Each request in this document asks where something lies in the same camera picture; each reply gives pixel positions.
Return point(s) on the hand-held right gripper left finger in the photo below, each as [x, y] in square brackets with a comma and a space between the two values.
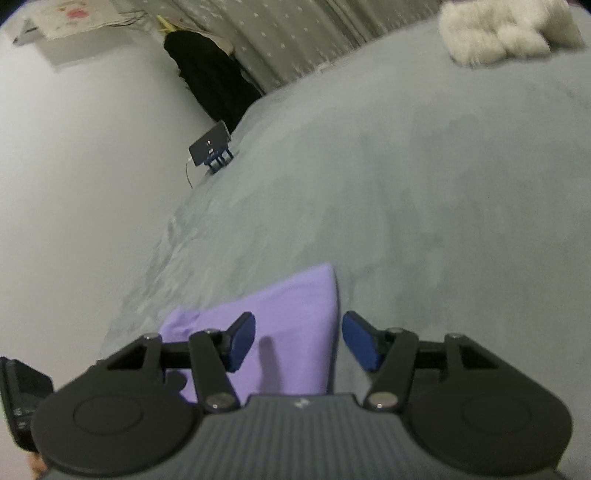
[240, 344]

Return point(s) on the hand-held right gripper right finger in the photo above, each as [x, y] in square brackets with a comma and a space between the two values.
[362, 344]

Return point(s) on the purple pants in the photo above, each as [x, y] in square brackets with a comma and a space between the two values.
[295, 314]

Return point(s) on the grey bed blanket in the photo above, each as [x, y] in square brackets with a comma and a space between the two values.
[392, 184]

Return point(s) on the blue phone stand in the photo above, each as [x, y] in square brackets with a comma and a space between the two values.
[220, 159]

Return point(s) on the smartphone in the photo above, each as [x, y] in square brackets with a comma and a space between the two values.
[210, 144]

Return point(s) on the black hanging coat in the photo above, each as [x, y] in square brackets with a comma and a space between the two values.
[212, 78]

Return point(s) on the grey star curtain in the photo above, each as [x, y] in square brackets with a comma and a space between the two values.
[300, 37]

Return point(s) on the white plush toy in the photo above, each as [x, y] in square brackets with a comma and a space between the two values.
[489, 27]

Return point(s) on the wall unit with printed cover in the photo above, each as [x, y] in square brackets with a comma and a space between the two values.
[74, 23]

